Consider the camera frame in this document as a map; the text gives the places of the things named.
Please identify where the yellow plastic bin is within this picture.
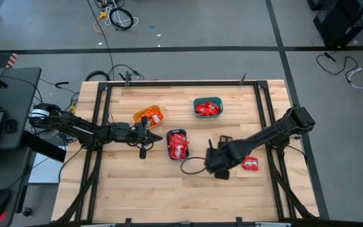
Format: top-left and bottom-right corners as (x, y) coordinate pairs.
(132, 104), (165, 130)

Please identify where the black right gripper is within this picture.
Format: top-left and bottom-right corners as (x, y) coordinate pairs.
(204, 135), (243, 173)

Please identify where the teal plastic bin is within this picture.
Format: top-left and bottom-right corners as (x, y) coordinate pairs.
(193, 96), (224, 119)

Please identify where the white flat panel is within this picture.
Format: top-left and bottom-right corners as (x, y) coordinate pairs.
(28, 150), (65, 185)

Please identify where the black aluminium table frame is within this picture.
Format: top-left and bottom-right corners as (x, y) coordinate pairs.
(54, 80), (320, 227)

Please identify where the long black floor cable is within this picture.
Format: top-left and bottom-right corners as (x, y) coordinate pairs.
(86, 0), (115, 81)

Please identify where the grey-blue plastic bin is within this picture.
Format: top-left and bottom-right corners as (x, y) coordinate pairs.
(166, 128), (191, 161)

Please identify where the black desk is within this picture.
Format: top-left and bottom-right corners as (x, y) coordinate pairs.
(0, 66), (42, 227)

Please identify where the coiled black cable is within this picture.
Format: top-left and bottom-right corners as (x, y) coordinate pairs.
(109, 6), (135, 32)

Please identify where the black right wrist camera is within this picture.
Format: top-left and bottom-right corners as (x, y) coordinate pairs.
(214, 169), (231, 181)

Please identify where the yellow extension cable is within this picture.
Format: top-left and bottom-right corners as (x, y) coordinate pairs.
(93, 10), (108, 34)

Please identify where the black cable coil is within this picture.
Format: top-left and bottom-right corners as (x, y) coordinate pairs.
(84, 70), (112, 82)

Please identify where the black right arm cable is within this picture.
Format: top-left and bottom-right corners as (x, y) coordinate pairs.
(180, 156), (208, 175)

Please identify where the red Skittles bag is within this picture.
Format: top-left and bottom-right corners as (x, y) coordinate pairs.
(168, 143), (190, 160)
(168, 132), (188, 146)
(241, 156), (260, 172)

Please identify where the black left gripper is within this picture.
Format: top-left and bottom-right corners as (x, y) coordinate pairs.
(107, 116), (164, 149)

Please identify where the black cable with plug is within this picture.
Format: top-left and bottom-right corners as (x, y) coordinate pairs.
(315, 51), (359, 80)

